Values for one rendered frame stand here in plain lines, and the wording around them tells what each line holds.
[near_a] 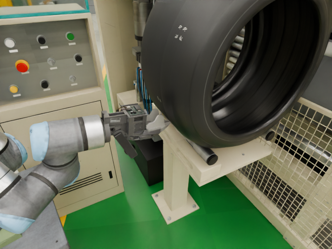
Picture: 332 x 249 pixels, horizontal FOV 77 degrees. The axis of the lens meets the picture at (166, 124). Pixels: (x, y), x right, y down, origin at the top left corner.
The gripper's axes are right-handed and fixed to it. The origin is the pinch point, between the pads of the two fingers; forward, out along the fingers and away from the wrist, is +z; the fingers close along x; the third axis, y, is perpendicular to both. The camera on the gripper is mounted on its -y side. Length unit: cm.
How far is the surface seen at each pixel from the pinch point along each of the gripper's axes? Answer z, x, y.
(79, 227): -30, 45, -107
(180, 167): 30, 26, -54
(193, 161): 10.3, -5.8, -14.5
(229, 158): 28.6, -6.4, -18.3
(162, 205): 27, 33, -99
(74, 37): -17, 63, 12
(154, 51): -4.7, 3.2, 22.3
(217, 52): 3.1, -12.1, 26.0
